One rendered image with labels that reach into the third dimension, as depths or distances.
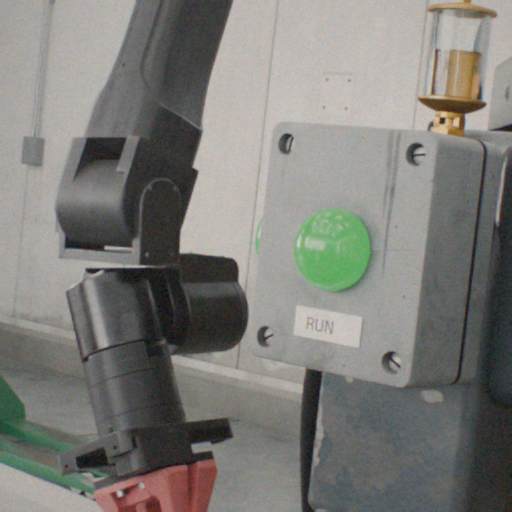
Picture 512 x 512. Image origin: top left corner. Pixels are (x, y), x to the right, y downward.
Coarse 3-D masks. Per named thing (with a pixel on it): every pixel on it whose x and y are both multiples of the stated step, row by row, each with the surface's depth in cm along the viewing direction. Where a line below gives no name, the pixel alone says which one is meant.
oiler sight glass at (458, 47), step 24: (432, 24) 54; (456, 24) 53; (480, 24) 53; (432, 48) 54; (456, 48) 53; (480, 48) 53; (432, 72) 54; (456, 72) 53; (480, 72) 53; (456, 96) 53; (480, 96) 54
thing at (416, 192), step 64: (320, 128) 48; (384, 128) 46; (320, 192) 48; (384, 192) 46; (448, 192) 46; (384, 256) 46; (448, 256) 46; (256, 320) 50; (384, 320) 46; (448, 320) 47; (384, 384) 46; (448, 384) 48
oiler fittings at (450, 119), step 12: (456, 0) 54; (468, 0) 54; (492, 12) 53; (420, 96) 54; (432, 96) 53; (444, 96) 53; (432, 108) 54; (444, 108) 54; (456, 108) 53; (468, 108) 53; (480, 108) 54; (444, 120) 55; (456, 120) 54; (444, 132) 54; (456, 132) 54
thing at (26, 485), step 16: (0, 464) 95; (0, 480) 94; (16, 480) 93; (32, 480) 92; (0, 496) 94; (16, 496) 93; (32, 496) 92; (48, 496) 90; (64, 496) 89; (80, 496) 89
